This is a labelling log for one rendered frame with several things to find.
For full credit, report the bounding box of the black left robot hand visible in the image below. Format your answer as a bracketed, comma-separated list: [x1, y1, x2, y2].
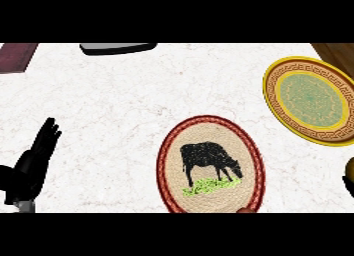
[0, 117, 63, 206]

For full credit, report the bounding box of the yellow patterned plate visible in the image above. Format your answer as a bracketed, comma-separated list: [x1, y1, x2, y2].
[261, 55, 354, 148]

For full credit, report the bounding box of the oval woven cow placemat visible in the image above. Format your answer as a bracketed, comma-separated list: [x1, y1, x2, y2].
[155, 114, 267, 214]

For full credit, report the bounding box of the maroon flat board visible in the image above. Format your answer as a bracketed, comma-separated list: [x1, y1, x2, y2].
[0, 42, 41, 76]

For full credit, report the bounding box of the grey and black appliance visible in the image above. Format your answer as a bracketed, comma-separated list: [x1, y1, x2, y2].
[78, 42, 159, 57]

